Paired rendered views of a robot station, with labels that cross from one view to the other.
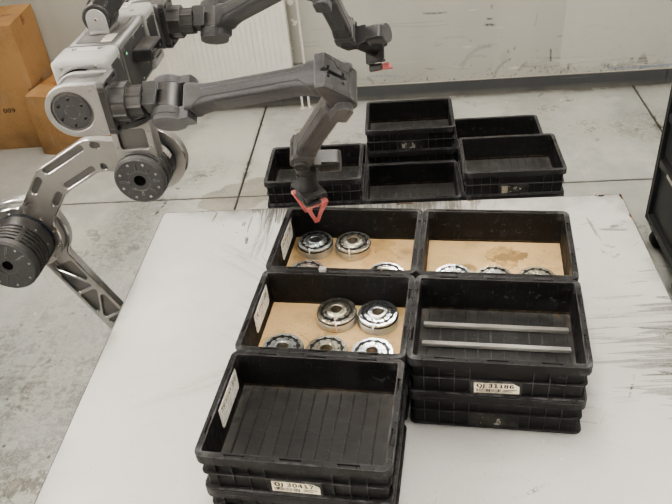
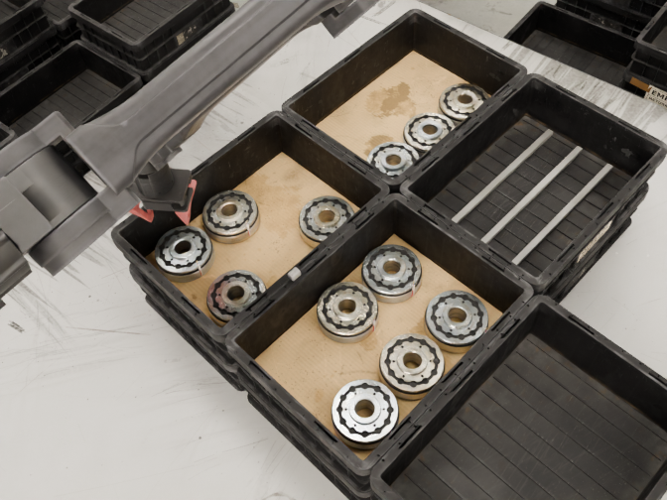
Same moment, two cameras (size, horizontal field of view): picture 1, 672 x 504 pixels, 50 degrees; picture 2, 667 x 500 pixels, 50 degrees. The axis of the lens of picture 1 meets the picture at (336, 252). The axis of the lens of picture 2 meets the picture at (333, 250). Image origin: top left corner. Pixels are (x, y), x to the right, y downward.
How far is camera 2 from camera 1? 1.19 m
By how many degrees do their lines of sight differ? 41
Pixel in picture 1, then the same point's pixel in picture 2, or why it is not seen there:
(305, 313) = (304, 344)
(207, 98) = (158, 136)
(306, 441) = (537, 477)
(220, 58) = not seen: outside the picture
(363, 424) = (551, 398)
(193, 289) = (46, 455)
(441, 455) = not seen: hidden behind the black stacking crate
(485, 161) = (112, 20)
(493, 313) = (470, 169)
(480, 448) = (591, 311)
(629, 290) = not seen: hidden behind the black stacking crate
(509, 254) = (390, 96)
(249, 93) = (244, 69)
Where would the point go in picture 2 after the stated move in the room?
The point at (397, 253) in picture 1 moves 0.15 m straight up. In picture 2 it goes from (286, 185) to (277, 130)
